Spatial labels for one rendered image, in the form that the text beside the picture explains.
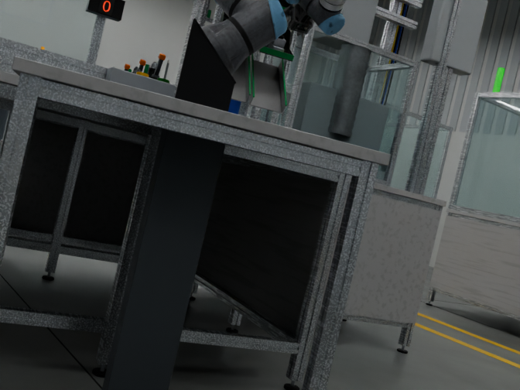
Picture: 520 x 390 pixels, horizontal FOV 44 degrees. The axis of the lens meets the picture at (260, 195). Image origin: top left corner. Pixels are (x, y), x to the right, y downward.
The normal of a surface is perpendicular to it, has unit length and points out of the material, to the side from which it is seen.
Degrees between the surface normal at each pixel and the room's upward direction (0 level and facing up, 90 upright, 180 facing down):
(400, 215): 90
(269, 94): 45
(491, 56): 90
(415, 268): 90
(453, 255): 90
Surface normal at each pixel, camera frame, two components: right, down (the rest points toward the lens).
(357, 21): 0.43, 0.11
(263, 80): 0.35, -0.64
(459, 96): -0.80, -0.18
